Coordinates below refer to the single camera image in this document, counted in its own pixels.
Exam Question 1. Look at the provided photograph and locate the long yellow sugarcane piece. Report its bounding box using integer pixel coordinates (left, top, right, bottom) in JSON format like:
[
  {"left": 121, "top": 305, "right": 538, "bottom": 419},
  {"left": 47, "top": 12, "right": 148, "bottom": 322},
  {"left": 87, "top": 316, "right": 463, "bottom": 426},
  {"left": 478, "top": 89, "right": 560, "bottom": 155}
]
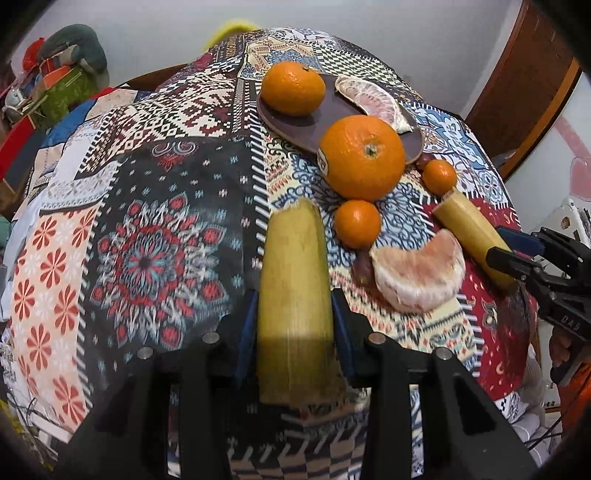
[{"left": 256, "top": 199, "right": 348, "bottom": 407}]

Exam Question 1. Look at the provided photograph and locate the green storage bag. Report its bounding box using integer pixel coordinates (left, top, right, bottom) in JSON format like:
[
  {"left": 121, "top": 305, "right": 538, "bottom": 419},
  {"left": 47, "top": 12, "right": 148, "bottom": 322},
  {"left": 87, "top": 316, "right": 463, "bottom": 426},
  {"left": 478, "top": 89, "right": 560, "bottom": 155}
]
[{"left": 37, "top": 69, "right": 110, "bottom": 127}]

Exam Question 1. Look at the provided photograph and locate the peeled pink pomelo segment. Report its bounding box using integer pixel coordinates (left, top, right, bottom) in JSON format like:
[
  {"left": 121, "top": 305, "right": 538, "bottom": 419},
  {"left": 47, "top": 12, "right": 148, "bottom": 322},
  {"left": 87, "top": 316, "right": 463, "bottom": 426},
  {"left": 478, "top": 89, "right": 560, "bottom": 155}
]
[{"left": 369, "top": 228, "right": 467, "bottom": 315}]

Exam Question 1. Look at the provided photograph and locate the pomelo segment with white pith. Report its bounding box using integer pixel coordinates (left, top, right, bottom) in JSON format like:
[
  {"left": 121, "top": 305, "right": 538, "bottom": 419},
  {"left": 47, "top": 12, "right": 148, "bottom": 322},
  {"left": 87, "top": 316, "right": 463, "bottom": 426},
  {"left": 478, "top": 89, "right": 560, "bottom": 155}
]
[{"left": 334, "top": 76, "right": 416, "bottom": 134}]

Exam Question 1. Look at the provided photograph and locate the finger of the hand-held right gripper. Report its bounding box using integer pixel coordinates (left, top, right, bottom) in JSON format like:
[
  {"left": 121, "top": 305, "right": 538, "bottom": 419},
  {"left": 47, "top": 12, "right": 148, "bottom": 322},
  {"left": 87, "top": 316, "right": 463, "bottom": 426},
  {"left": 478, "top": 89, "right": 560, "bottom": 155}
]
[
  {"left": 496, "top": 225, "right": 583, "bottom": 260},
  {"left": 486, "top": 247, "right": 543, "bottom": 283}
]

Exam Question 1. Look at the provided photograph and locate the brown wooden door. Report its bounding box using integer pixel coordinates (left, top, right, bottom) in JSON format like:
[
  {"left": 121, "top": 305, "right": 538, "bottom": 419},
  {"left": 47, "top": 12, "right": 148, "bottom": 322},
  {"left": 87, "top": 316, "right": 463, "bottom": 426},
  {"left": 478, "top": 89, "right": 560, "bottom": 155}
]
[{"left": 463, "top": 0, "right": 583, "bottom": 182}]

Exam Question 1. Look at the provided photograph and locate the white door with heart stickers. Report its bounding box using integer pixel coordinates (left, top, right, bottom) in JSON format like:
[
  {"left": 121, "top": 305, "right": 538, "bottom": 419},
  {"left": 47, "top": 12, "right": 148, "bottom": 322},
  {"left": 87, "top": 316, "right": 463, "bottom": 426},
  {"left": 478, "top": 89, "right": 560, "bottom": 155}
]
[{"left": 505, "top": 69, "right": 591, "bottom": 241}]

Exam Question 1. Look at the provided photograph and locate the short yellow sugarcane piece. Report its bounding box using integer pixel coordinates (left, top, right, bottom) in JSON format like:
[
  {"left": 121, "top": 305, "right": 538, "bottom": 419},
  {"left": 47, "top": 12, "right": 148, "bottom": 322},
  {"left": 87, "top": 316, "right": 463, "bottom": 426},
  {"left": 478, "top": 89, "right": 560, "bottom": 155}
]
[{"left": 433, "top": 188, "right": 522, "bottom": 296}]

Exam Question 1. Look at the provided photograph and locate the red box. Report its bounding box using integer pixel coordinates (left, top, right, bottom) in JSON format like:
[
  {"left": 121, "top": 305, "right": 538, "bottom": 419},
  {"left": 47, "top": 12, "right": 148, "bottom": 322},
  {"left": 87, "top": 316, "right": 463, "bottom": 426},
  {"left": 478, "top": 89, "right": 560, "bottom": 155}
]
[{"left": 0, "top": 115, "right": 49, "bottom": 190}]

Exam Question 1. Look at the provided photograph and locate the red plastic bag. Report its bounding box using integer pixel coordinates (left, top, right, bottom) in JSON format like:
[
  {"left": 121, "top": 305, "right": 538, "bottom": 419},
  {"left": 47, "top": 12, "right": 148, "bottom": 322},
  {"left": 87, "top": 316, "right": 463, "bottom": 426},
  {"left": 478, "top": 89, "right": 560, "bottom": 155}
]
[{"left": 21, "top": 39, "right": 47, "bottom": 66}]

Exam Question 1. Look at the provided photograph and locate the person's right hand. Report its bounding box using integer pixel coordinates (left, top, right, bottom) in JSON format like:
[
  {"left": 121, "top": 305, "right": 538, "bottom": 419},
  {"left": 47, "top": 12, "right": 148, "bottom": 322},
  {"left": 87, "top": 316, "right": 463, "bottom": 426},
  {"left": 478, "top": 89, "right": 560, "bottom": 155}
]
[{"left": 549, "top": 330, "right": 575, "bottom": 370}]

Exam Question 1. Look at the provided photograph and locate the grey plush pillow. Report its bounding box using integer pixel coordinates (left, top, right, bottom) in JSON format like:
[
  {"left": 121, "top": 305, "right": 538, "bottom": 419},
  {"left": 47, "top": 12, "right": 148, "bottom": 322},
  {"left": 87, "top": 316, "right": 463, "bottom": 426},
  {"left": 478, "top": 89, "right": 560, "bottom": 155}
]
[{"left": 37, "top": 24, "right": 110, "bottom": 77}]

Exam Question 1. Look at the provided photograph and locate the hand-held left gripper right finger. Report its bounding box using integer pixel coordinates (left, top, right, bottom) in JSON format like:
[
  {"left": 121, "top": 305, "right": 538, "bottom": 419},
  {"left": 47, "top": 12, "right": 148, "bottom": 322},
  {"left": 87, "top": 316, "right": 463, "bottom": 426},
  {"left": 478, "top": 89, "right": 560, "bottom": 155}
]
[{"left": 330, "top": 288, "right": 541, "bottom": 480}]

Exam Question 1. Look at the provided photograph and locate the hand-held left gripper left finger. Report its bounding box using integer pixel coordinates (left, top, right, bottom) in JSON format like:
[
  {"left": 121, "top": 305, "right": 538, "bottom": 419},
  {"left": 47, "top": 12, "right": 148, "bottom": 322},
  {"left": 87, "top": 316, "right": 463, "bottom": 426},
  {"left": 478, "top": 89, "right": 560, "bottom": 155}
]
[{"left": 60, "top": 288, "right": 259, "bottom": 480}]

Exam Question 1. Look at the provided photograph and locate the small tangerine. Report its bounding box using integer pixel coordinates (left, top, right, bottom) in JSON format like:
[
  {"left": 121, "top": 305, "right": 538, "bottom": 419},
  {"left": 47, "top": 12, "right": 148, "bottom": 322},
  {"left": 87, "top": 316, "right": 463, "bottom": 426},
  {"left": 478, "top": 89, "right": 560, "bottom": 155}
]
[
  {"left": 333, "top": 199, "right": 383, "bottom": 250},
  {"left": 422, "top": 159, "right": 458, "bottom": 195}
]

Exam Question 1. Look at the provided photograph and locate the large orange with sticker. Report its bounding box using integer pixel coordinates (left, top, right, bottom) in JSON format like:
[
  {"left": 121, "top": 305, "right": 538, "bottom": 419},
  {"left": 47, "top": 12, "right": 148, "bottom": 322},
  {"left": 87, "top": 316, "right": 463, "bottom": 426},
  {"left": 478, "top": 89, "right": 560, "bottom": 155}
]
[{"left": 317, "top": 114, "right": 407, "bottom": 202}]

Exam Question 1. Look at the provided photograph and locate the brown round plate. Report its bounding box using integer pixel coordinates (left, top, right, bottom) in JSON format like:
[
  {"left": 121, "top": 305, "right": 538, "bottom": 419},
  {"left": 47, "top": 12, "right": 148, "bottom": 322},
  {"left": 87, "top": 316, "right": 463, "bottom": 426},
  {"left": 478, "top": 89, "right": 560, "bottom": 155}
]
[{"left": 257, "top": 74, "right": 424, "bottom": 163}]

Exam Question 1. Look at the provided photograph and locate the patchwork printed cloth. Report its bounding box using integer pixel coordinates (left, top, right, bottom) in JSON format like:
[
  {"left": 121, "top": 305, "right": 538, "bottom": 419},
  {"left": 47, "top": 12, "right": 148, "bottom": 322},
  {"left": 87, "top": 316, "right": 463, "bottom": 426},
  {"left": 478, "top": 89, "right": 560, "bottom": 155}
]
[{"left": 0, "top": 28, "right": 541, "bottom": 480}]

